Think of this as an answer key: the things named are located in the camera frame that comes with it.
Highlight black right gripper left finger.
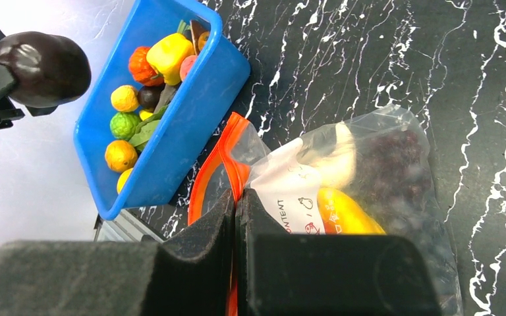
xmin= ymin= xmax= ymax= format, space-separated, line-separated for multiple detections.
xmin=0 ymin=191 xmax=235 ymax=315

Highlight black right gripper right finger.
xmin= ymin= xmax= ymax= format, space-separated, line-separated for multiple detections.
xmin=236 ymin=189 xmax=441 ymax=315

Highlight dark eggplant toy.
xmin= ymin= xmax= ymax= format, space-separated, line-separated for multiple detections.
xmin=0 ymin=31 xmax=92 ymax=109

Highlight yellow toy banana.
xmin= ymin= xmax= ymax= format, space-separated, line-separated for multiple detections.
xmin=317 ymin=188 xmax=386 ymax=235

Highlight clear zip bag orange zipper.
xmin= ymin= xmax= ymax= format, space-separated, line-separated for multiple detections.
xmin=188 ymin=105 xmax=463 ymax=315

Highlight dark purple toy grapes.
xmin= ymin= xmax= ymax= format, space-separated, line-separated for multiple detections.
xmin=351 ymin=130 xmax=432 ymax=217

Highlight yellow orange toy fruit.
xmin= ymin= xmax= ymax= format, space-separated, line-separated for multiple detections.
xmin=116 ymin=168 xmax=133 ymax=194

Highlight blue plastic bin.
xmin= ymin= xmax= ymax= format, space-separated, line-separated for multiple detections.
xmin=74 ymin=1 xmax=250 ymax=220

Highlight green toy fruit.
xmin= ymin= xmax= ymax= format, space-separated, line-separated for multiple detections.
xmin=109 ymin=112 xmax=142 ymax=141

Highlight yellow toy lemon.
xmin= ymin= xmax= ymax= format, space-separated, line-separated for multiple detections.
xmin=110 ymin=85 xmax=139 ymax=113

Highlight orange toy citrus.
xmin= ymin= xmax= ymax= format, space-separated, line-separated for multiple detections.
xmin=104 ymin=140 xmax=138 ymax=173

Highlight small yellow toy fruit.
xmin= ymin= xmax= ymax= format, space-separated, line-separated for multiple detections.
xmin=139 ymin=110 xmax=153 ymax=121

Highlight green toy vegetable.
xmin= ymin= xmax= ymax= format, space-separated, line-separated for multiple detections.
xmin=128 ymin=105 xmax=168 ymax=152

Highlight dark plum toy fruit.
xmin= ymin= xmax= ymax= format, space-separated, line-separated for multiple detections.
xmin=137 ymin=84 xmax=165 ymax=112

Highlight yellow toy pepper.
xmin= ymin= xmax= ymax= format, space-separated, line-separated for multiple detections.
xmin=146 ymin=33 xmax=194 ymax=86

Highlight peach toy fruit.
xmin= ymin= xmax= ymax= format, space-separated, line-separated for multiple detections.
xmin=179 ymin=55 xmax=198 ymax=82

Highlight brown toy mushroom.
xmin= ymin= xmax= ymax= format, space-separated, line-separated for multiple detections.
xmin=190 ymin=20 xmax=210 ymax=55

